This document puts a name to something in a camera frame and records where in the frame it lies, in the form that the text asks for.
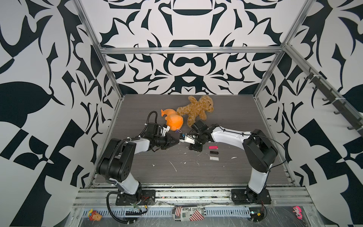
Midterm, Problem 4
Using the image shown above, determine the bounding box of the pink toy figure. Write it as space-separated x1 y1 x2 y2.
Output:
293 206 303 220

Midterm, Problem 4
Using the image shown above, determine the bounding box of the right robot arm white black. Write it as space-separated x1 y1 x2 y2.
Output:
180 121 278 205

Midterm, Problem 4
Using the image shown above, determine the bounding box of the printed label sticker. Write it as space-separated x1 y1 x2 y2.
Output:
172 205 206 222

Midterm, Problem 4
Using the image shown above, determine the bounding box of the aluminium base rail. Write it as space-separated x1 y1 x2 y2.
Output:
73 186 313 207

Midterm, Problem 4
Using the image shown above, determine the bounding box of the aluminium frame post left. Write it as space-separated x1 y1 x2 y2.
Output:
72 0 123 99

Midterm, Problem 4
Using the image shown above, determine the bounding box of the wall hook rack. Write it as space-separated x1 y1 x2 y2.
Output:
304 67 363 137

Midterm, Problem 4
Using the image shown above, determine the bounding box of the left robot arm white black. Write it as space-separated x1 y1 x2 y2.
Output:
96 111 179 205

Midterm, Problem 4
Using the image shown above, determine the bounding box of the orange plush fish toy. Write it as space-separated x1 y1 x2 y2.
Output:
161 109 184 131

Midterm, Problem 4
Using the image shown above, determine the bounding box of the colourful small toy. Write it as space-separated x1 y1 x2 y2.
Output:
88 209 103 221

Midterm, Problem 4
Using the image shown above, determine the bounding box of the brown teddy bear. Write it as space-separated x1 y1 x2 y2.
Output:
177 95 214 128

